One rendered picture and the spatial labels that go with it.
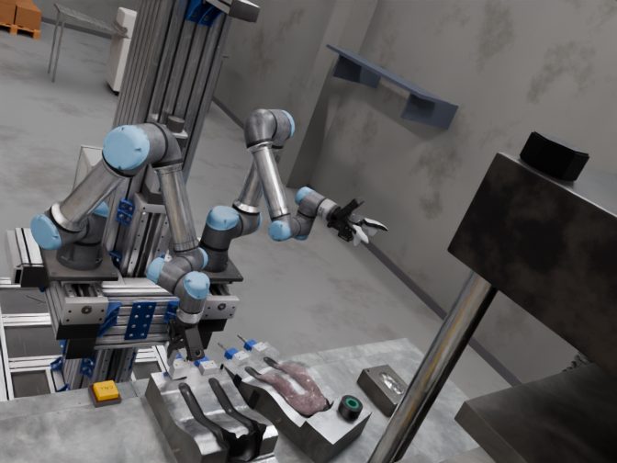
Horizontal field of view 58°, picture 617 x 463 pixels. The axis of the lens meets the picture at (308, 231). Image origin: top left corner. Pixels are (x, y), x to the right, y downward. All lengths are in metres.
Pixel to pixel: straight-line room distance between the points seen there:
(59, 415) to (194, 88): 1.14
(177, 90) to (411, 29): 4.03
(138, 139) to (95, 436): 0.86
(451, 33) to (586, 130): 1.64
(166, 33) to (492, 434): 1.54
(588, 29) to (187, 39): 3.30
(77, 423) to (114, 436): 0.11
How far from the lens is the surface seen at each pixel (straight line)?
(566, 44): 4.75
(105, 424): 1.87
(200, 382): 1.94
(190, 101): 2.09
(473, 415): 1.18
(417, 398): 1.18
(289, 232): 2.00
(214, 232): 2.16
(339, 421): 1.99
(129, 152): 1.61
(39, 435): 1.82
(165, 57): 2.02
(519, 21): 5.05
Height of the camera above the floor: 2.14
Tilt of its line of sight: 23 degrees down
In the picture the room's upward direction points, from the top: 22 degrees clockwise
